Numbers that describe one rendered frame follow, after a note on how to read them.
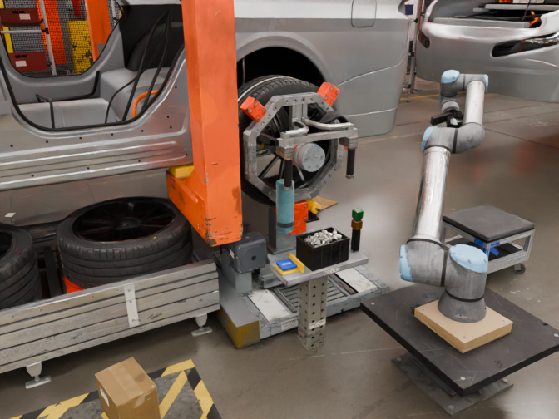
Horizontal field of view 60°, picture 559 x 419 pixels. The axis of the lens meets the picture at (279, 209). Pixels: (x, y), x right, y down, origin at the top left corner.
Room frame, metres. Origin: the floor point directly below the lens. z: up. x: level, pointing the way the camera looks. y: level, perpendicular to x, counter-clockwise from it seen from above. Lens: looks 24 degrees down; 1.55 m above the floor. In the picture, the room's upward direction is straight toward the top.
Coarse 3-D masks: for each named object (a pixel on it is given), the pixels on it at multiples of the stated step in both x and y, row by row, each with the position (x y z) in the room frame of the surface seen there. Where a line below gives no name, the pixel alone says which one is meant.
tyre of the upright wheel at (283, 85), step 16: (256, 80) 2.51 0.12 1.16; (272, 80) 2.43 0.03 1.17; (288, 80) 2.41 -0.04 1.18; (256, 96) 2.31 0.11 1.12; (240, 112) 2.28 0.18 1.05; (240, 128) 2.26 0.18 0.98; (240, 144) 2.26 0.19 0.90; (240, 160) 2.26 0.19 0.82; (240, 176) 2.26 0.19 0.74; (256, 192) 2.30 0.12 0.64
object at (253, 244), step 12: (240, 240) 2.21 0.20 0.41; (252, 240) 2.21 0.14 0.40; (264, 240) 2.23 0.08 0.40; (228, 252) 2.41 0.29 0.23; (240, 252) 2.16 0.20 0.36; (252, 252) 2.18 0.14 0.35; (264, 252) 2.21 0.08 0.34; (216, 264) 2.50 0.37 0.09; (228, 264) 2.27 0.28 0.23; (240, 264) 2.16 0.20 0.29; (252, 264) 2.18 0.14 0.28; (264, 264) 2.22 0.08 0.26; (228, 276) 2.28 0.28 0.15; (240, 276) 2.21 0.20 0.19; (240, 288) 2.21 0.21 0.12
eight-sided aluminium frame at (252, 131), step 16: (272, 96) 2.31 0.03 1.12; (288, 96) 2.30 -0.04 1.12; (304, 96) 2.33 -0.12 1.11; (320, 96) 2.37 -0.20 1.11; (272, 112) 2.25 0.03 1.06; (256, 128) 2.21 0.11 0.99; (336, 144) 2.43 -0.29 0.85; (336, 160) 2.42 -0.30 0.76; (256, 176) 2.20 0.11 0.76; (320, 176) 2.43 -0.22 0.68; (272, 192) 2.25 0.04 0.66; (304, 192) 2.34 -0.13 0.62
